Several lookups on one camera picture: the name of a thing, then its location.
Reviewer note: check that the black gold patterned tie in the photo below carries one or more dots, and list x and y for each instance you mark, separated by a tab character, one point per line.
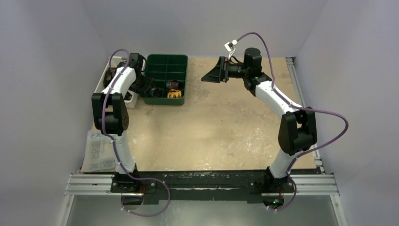
109	74

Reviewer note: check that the clear plastic storage box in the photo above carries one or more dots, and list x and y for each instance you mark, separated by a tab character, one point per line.
99	156

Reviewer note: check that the white plastic basket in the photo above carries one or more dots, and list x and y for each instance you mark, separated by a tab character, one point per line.
132	97

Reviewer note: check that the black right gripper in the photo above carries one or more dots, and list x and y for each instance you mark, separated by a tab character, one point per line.
223	69

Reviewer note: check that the rolled dark red tie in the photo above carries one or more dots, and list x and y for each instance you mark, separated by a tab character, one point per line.
172	85

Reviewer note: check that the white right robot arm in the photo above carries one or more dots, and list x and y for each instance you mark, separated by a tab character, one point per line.
297	130

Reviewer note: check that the rolled yellow tie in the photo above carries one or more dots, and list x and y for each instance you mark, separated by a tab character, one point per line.
174	93

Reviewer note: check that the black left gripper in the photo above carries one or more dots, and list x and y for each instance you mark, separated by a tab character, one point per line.
142	91

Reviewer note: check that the aluminium frame rail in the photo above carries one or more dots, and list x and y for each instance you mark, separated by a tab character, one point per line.
297	137

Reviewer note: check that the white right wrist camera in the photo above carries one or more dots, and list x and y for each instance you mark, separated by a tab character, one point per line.
230	46

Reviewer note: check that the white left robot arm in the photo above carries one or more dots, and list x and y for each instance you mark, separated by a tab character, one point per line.
110	112

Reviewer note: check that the green compartment tray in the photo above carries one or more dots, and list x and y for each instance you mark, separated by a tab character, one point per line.
162	68

